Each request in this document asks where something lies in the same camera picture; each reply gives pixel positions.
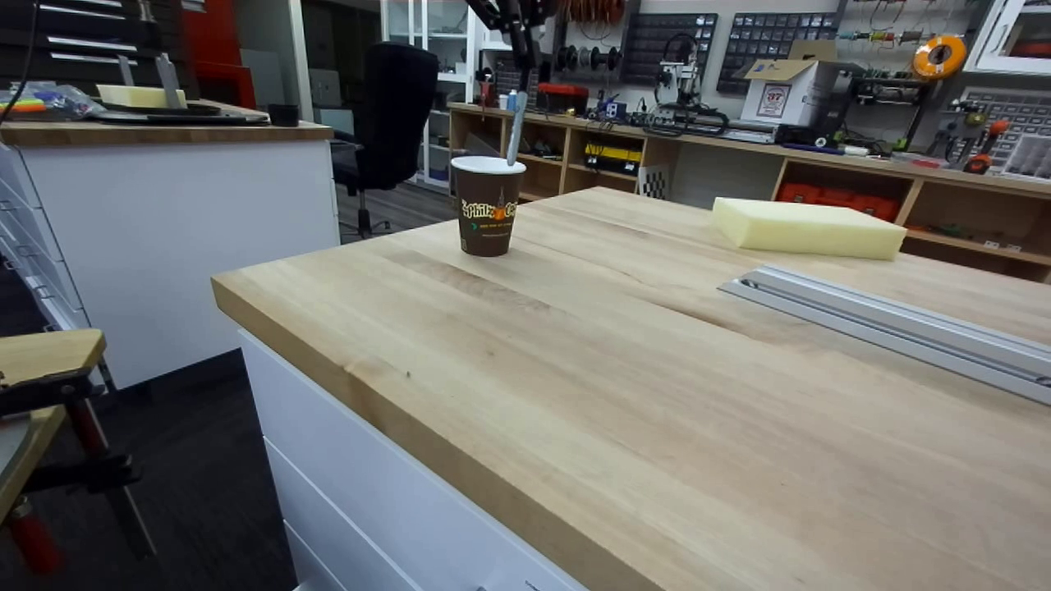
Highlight grey marker pen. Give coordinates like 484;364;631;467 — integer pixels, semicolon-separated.
499;89;533;173

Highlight brown paper coffee cup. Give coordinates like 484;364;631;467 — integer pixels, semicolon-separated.
446;153;530;258

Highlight white glass door cabinet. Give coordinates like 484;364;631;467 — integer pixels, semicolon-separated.
377;0;518;108

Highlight red toolbox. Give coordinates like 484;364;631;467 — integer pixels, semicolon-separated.
535;80;592;111

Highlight black pegboard tool panel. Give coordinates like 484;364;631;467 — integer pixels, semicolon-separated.
622;10;721;89
716;10;843;94

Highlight black office chair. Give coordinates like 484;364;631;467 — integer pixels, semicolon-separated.
331;41;442;238

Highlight yellow black tool case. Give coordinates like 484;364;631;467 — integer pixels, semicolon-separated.
582;140;646;177

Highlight white cardboard box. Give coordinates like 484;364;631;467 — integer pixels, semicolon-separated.
739;39;851;131

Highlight red cabinet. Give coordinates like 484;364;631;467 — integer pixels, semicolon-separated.
178;0;262;108

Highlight pale yellow foam block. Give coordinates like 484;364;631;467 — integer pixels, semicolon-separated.
706;193;910;261

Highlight red storage bin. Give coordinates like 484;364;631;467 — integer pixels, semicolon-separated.
777;177;906;224

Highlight yellow foam pad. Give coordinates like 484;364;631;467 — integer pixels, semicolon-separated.
96;82;176;111

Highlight orange tape roll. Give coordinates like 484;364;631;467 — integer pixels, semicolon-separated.
910;29;974;82

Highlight white counter with wood top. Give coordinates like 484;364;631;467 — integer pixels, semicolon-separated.
0;114;343;389

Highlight wooden shelving workbench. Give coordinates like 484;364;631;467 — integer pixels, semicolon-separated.
446;100;1051;284

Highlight orange power drill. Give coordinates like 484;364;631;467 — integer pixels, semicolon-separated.
963;114;1016;177

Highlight white table drawer base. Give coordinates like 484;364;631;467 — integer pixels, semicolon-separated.
233;325;585;591

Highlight stacked white panels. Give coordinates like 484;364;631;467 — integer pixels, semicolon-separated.
0;140;92;330

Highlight wooden folding workbench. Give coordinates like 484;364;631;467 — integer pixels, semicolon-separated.
0;325;157;560

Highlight aluminium extrusion rail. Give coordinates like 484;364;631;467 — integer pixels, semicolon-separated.
716;258;1051;408

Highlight white framed wall cabinet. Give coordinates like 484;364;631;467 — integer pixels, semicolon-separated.
965;0;1051;80

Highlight red clamp handle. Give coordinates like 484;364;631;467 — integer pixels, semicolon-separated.
8;508;67;581

